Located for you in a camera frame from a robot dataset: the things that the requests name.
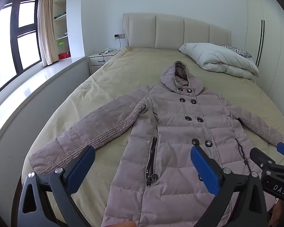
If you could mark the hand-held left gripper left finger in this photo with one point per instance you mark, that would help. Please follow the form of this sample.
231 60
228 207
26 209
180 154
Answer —
81 170

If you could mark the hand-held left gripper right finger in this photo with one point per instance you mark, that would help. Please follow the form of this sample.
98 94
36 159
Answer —
204 172

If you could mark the mauve hooded puffer coat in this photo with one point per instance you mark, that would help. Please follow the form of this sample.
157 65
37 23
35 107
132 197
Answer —
179 127

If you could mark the person's right hand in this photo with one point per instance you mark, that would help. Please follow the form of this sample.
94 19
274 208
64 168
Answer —
277 214

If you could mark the white window sill bench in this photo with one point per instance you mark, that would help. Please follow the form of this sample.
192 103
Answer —
37 85

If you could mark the white wardrobe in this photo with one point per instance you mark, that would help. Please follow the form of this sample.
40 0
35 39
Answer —
272 52

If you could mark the bed with beige sheet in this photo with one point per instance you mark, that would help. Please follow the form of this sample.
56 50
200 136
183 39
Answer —
123 75

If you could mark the white folded duvet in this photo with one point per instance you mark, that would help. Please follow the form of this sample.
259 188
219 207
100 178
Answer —
217 59

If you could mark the zebra striped pillow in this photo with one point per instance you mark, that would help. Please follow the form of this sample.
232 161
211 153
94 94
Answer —
239 51

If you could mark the white nightstand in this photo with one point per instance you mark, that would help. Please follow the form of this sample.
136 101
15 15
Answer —
97 62

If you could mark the red box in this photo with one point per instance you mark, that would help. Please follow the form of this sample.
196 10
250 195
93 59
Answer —
63 55

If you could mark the green plastic item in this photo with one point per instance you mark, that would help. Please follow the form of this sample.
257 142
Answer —
60 44

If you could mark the cream padded headboard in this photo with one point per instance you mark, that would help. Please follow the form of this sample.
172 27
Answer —
170 32

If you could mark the beige curtain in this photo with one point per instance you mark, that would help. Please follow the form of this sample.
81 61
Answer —
47 28

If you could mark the black framed window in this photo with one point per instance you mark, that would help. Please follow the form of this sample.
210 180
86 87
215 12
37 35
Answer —
14 40

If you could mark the dark green shelf items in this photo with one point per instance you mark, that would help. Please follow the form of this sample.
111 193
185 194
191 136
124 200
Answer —
60 16

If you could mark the wall socket with charger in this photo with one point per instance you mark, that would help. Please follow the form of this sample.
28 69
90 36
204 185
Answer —
119 36

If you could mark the white wall shelf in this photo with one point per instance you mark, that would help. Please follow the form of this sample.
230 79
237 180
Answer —
60 26

